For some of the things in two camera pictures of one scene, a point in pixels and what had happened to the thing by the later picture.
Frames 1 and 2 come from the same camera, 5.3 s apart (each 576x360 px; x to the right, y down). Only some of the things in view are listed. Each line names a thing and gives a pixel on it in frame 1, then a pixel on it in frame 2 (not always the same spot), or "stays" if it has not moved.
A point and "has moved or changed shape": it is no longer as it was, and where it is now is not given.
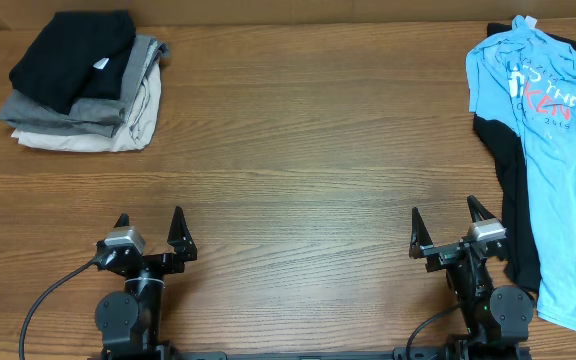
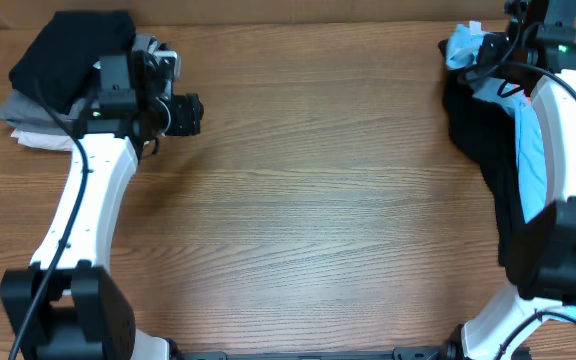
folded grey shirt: (97, 116) stays
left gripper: (182, 245) to (188, 109)
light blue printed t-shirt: (550, 88) has moved or changed shape
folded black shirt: (77, 55) stays
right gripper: (420, 246) to (488, 45)
